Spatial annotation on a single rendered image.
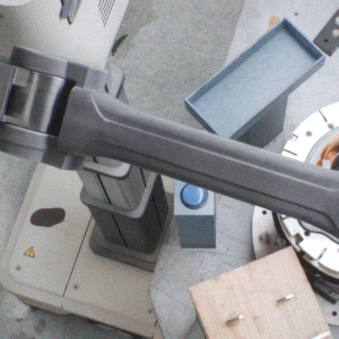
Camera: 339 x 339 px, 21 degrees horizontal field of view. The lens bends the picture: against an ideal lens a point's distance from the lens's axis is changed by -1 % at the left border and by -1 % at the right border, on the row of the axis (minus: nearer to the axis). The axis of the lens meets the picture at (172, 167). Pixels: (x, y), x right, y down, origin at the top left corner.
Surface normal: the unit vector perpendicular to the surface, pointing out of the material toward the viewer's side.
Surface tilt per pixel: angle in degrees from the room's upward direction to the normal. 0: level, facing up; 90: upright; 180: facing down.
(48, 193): 0
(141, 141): 27
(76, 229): 0
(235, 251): 0
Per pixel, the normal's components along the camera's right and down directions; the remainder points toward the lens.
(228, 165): -0.40, -0.01
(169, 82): -0.06, -0.32
